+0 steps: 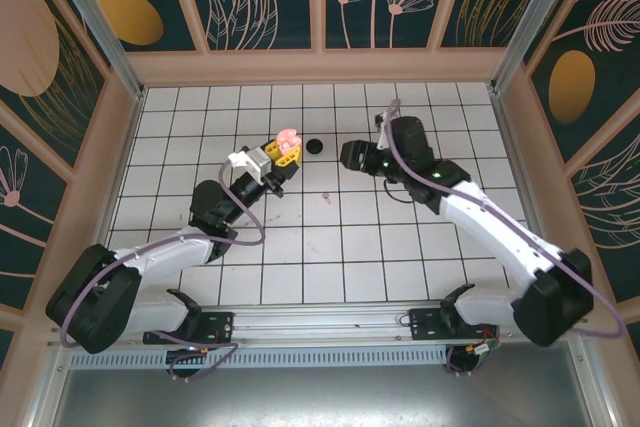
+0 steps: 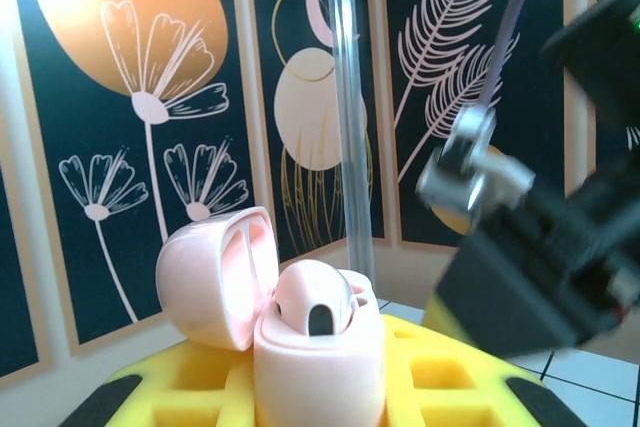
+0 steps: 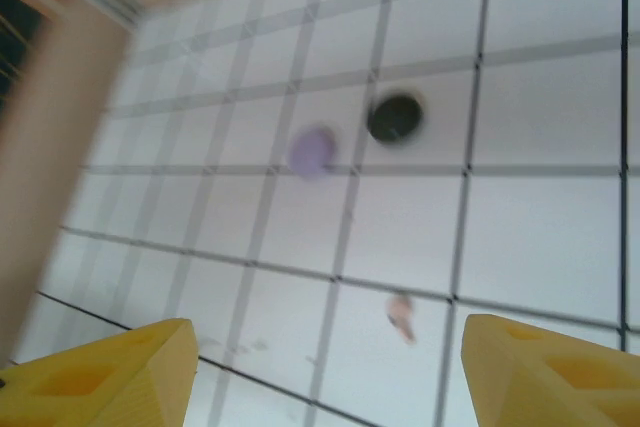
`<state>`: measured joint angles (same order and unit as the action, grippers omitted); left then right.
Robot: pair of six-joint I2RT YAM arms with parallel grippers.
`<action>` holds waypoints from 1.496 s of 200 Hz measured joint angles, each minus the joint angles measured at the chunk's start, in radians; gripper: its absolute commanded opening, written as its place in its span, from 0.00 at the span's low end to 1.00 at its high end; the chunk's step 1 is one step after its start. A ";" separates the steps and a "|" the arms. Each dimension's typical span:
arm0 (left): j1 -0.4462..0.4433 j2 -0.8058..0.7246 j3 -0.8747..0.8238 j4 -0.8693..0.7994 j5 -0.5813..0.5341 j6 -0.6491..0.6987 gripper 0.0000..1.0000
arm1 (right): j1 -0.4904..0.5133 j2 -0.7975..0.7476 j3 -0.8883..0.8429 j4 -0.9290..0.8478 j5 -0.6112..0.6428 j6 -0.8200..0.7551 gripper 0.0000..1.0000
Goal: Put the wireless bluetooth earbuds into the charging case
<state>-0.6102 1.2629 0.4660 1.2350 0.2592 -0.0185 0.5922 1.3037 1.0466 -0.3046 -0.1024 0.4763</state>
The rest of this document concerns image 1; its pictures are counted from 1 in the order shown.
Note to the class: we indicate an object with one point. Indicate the aluminium corner post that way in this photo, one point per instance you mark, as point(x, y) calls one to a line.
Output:
point(525, 17)
point(95, 17)

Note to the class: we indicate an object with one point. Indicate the aluminium mounting rail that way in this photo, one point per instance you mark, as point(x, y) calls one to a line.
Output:
point(320, 322)

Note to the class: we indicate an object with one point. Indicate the grey metal sheet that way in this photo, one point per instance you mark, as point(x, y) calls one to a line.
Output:
point(320, 397)

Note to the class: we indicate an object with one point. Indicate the aluminium table side rail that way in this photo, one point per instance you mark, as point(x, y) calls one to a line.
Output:
point(515, 162)
point(121, 162)

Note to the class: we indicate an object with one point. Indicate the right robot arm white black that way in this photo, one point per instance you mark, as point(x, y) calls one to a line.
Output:
point(500, 237)

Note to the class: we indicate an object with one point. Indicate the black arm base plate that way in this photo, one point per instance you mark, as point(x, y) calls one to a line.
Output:
point(425, 323)
point(215, 327)

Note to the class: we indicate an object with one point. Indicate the black earbud charging case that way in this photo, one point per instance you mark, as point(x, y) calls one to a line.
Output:
point(315, 146)

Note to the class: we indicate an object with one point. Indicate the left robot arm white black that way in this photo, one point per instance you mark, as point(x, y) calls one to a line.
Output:
point(160, 257)

